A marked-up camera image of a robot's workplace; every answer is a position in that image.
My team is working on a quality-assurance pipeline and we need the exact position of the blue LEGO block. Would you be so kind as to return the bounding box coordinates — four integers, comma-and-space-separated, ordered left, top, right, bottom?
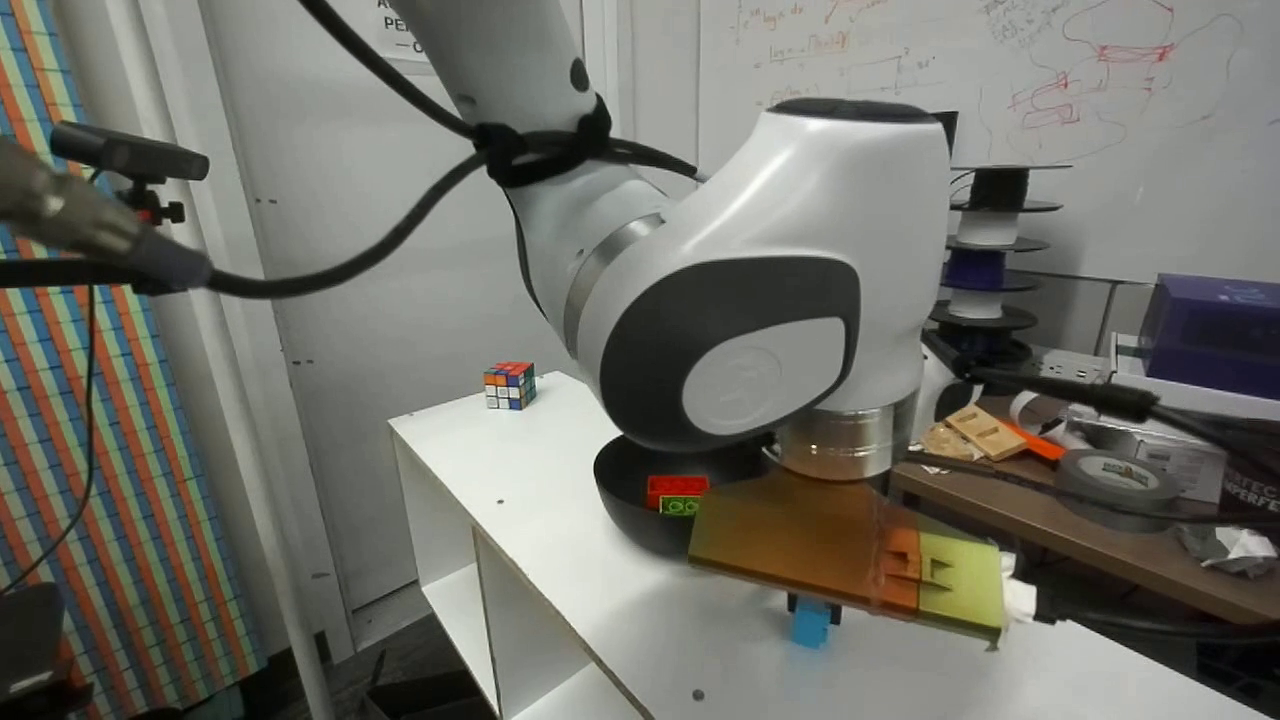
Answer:
784, 603, 841, 653

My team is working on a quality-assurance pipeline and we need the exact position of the green LEGO block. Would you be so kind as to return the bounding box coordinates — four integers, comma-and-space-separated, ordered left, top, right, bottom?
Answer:
654, 494, 710, 528

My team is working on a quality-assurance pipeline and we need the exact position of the red LEGO block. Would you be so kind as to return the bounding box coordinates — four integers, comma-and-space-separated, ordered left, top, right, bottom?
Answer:
642, 474, 715, 517

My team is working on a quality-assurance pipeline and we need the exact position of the black bowl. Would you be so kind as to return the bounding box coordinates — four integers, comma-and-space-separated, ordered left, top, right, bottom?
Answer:
590, 438, 777, 561

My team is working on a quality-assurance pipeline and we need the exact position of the orange patterned flat box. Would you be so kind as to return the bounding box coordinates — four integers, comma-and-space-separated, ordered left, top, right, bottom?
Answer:
916, 399, 1030, 467

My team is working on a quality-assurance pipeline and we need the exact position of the wooden desk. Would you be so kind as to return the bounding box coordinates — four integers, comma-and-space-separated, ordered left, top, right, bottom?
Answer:
883, 383, 1280, 633

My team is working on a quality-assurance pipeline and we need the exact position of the orange utility knife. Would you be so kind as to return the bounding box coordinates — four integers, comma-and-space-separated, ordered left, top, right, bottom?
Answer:
1006, 416, 1073, 467

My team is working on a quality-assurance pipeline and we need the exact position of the Rubik's cube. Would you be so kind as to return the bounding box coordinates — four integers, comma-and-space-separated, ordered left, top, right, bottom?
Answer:
479, 360, 538, 412

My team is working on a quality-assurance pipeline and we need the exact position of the stack of filament spools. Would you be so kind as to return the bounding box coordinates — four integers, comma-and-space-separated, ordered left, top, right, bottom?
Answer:
937, 156, 1075, 371

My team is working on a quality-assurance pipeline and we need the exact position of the white shelf unit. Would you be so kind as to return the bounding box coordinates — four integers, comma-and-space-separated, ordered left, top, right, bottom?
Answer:
385, 369, 1280, 720

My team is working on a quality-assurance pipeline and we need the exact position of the crumpled silver wrapper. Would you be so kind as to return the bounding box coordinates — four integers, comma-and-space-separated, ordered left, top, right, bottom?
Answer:
1171, 521, 1280, 581

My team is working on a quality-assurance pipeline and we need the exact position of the dark blue box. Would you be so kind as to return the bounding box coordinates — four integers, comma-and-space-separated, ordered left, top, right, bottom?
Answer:
1138, 273, 1280, 399

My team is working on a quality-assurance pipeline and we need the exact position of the colourful striped curtain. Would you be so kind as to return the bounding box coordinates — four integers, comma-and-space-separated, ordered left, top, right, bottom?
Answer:
0, 0, 263, 720

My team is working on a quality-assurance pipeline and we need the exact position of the amber camera mount plate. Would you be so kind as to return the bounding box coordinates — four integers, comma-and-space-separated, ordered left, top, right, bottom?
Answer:
685, 474, 1011, 636

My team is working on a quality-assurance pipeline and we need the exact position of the grey duct tape roll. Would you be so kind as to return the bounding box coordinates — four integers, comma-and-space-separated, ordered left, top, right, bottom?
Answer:
1058, 450, 1186, 517

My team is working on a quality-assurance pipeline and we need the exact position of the black cable bundle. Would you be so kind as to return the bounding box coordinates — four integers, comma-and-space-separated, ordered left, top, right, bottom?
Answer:
130, 0, 703, 304

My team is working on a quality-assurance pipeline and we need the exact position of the black camera on mount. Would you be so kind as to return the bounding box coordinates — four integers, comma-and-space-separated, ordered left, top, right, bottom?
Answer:
46, 122, 210, 189

